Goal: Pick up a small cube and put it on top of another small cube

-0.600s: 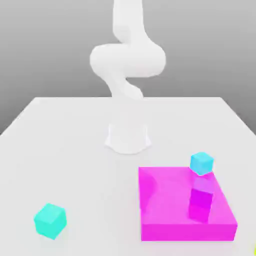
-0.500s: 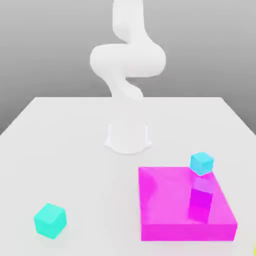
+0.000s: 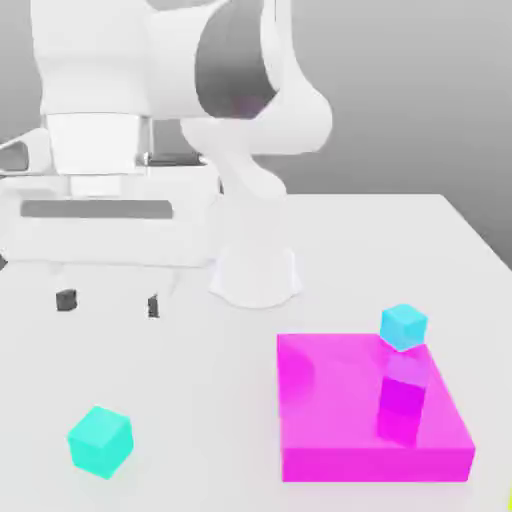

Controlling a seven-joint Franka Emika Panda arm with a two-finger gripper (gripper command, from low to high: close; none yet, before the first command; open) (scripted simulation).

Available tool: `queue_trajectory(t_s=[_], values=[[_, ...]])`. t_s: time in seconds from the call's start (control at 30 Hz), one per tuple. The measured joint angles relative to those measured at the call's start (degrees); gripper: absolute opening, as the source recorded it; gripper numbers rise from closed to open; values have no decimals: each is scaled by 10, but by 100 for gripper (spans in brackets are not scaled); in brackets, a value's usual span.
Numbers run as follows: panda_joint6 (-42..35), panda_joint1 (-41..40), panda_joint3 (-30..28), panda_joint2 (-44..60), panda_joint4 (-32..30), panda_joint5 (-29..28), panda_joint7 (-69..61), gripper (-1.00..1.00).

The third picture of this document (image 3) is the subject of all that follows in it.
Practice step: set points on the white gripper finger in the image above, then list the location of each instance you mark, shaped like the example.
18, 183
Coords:
153, 306
66, 300

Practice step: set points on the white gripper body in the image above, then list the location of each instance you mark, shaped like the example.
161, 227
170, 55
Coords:
96, 240

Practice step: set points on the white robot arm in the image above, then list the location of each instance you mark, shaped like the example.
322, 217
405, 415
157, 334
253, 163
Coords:
256, 132

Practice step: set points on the small turquoise cube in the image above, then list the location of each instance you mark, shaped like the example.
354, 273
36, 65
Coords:
100, 442

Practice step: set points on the small light blue cube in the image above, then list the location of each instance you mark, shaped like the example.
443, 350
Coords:
403, 326

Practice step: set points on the small magenta cube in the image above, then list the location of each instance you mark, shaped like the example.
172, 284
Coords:
401, 396

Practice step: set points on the large magenta box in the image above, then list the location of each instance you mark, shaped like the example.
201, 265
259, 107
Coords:
340, 408

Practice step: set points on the yellow block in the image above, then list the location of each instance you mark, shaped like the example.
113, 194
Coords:
510, 503

